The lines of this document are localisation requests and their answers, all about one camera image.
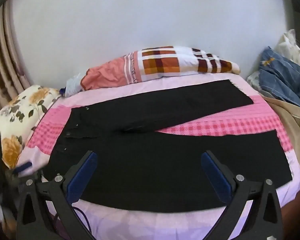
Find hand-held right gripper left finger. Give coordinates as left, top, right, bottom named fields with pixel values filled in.
left=16, top=151, right=98, bottom=240

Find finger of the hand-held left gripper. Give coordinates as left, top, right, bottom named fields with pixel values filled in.
left=12, top=162, right=33, bottom=175

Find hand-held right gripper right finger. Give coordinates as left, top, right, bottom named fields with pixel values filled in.
left=201, top=151, right=283, bottom=240

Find black pants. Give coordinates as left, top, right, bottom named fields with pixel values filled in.
left=43, top=79, right=293, bottom=213

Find pink checked bedsheet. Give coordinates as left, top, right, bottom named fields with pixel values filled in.
left=17, top=72, right=300, bottom=240

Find yellow floral pillow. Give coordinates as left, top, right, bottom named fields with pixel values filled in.
left=0, top=85, right=61, bottom=170

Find white and blue cloth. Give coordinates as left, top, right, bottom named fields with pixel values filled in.
left=60, top=73, right=86, bottom=98

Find beige cloth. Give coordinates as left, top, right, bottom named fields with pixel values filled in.
left=261, top=95, right=300, bottom=170

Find beige patterned curtain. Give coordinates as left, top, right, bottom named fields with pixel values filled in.
left=0, top=0, right=30, bottom=110

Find blue jeans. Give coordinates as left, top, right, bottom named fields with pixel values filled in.
left=259, top=46, right=300, bottom=115

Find orange checked pillow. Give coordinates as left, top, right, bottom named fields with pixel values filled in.
left=80, top=45, right=241, bottom=91

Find white floral cloth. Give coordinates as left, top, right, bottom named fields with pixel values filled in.
left=275, top=29, right=300, bottom=70

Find dark cable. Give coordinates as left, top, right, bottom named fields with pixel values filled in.
left=48, top=205, right=93, bottom=240

